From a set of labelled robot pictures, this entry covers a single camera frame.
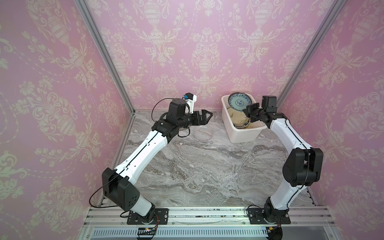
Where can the white plastic bin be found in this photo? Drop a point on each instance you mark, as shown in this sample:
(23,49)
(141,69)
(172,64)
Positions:
(248,134)

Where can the left corner aluminium post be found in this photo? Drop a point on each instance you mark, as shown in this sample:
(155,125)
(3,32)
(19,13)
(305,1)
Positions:
(102,48)

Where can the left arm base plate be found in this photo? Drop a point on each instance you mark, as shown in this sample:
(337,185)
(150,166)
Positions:
(157,216)

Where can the right corner aluminium post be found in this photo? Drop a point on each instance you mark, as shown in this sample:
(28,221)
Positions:
(317,39)

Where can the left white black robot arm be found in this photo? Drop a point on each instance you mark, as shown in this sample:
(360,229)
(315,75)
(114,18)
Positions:
(119,183)

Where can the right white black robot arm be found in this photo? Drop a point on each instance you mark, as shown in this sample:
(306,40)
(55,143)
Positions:
(302,167)

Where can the blue floral patterned plate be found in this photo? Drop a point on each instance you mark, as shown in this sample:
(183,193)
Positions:
(239,101)

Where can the aluminium mounting rail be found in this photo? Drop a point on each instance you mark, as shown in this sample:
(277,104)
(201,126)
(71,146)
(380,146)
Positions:
(211,223)

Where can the clear glass plate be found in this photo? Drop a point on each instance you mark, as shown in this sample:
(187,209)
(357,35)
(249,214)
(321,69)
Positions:
(203,133)

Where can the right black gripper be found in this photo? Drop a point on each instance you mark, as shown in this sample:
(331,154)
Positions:
(256,112)

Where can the cream plate with willow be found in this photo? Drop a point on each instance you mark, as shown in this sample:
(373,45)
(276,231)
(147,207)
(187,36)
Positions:
(239,119)

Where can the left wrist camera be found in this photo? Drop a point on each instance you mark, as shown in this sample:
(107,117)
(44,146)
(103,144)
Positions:
(190,99)

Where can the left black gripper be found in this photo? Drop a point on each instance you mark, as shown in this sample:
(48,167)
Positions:
(203,120)

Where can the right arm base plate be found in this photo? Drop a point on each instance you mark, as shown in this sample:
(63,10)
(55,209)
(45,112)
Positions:
(258,216)

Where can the corner aluminium post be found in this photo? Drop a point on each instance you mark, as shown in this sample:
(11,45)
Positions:
(102,48)
(317,39)

